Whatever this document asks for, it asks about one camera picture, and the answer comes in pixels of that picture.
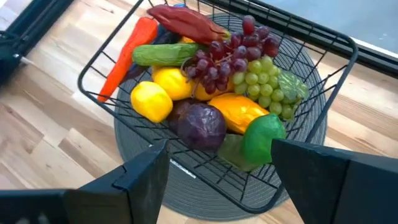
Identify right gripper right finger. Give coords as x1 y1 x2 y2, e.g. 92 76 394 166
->
271 138 398 224

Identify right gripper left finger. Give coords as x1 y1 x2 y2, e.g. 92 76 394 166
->
0 139 171 224

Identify green lime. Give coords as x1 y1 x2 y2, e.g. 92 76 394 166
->
241 112 287 165

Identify yellow lemon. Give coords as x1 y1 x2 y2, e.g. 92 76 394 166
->
130 81 174 124
151 66 196 101

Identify dull green round vegetable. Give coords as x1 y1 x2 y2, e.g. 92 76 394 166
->
216 133 259 173

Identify orange-yellow mango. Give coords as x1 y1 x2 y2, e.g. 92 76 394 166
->
192 77 236 102
178 35 197 45
207 92 271 136

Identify green grape bunch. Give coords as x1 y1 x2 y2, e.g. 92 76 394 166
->
231 55 310 121

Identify orange carrot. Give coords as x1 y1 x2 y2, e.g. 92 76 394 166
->
96 16 160 103

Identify green cucumber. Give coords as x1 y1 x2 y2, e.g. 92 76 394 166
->
132 42 206 67

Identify red grape bunch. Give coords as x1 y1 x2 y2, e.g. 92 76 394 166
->
181 14 282 96

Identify dark blue cloth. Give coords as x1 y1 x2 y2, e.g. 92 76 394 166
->
120 24 183 85

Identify dark red long vegetable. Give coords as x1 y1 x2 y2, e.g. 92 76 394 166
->
146 4 232 46

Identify white mat label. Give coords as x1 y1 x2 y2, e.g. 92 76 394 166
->
170 159 198 180

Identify round grey woven mat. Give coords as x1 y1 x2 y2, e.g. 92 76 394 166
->
113 12 328 222

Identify black wire basket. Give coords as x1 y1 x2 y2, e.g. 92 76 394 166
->
76 0 359 215

